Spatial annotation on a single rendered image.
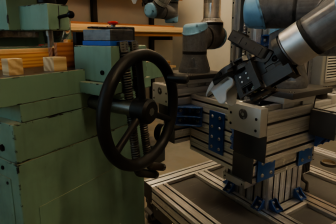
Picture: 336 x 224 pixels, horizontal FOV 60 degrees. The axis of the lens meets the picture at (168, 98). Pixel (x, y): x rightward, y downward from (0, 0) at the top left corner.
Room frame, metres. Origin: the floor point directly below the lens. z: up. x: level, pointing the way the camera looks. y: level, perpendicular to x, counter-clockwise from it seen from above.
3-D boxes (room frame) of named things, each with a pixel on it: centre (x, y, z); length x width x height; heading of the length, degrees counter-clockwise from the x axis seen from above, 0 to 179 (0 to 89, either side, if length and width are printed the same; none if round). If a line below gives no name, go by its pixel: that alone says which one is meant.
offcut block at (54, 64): (0.71, 0.28, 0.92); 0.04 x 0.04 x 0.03; 60
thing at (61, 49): (0.88, 0.23, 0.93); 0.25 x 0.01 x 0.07; 147
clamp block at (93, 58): (0.80, 0.15, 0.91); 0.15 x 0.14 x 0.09; 147
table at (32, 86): (0.84, 0.22, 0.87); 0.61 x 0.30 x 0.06; 147
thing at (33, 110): (0.83, 0.29, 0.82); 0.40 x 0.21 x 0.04; 147
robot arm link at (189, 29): (1.41, -0.13, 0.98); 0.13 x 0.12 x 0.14; 138
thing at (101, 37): (0.80, 0.15, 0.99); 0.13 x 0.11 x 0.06; 147
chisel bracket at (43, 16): (0.87, 0.36, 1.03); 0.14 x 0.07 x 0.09; 57
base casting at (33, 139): (0.93, 0.44, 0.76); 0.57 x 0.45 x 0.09; 57
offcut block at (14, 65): (0.64, 0.34, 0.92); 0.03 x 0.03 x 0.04; 52
